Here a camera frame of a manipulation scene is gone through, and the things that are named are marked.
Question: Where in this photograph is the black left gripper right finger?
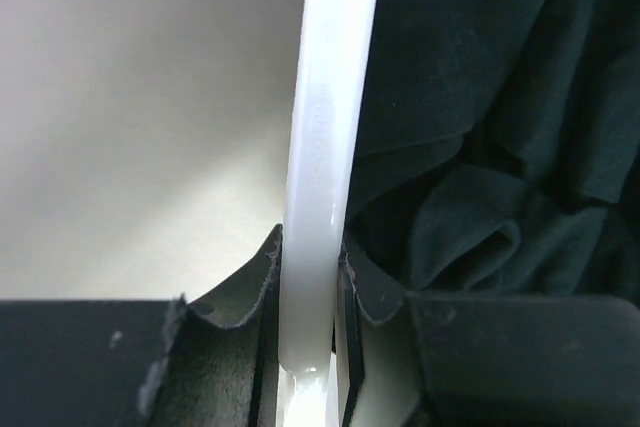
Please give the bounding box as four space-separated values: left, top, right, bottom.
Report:
337 240 639 426

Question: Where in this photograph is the white perforated plastic basket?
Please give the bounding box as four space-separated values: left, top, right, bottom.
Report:
278 0 376 426

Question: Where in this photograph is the black t shirt pile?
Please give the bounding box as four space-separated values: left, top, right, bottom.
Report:
347 0 639 301

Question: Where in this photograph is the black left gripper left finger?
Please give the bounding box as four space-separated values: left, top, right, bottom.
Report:
1 229 281 426

